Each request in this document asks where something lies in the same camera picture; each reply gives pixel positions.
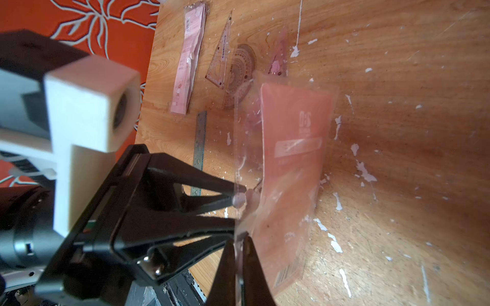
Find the pink transparent triangle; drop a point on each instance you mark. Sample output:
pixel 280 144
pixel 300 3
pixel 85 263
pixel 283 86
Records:
pixel 278 65

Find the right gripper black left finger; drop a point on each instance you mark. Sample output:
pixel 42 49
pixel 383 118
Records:
pixel 223 291

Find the pink paper packet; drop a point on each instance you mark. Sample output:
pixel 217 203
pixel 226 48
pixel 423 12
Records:
pixel 281 136

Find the green straight ruler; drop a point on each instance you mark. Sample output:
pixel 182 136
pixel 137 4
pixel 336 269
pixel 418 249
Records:
pixel 199 145

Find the pink transparent set square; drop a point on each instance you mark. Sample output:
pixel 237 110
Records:
pixel 216 72

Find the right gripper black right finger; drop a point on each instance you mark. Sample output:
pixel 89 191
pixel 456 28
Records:
pixel 254 287

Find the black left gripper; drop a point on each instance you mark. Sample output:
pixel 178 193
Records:
pixel 106 251

